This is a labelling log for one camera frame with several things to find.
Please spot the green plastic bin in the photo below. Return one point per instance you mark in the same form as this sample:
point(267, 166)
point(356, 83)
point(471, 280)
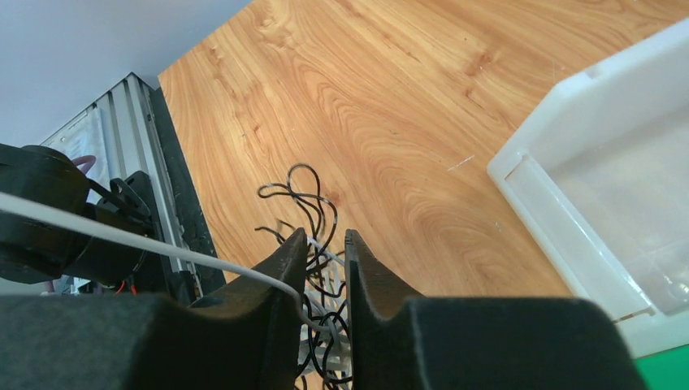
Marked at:
point(667, 370)

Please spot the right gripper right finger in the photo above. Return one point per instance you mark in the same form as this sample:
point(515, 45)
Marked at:
point(404, 340)

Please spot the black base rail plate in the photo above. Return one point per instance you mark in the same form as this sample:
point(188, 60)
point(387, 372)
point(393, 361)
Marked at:
point(159, 154)

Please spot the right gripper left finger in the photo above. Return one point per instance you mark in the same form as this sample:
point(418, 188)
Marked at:
point(244, 335)

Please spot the white plastic bin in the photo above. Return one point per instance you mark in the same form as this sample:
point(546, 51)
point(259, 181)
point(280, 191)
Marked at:
point(598, 174)

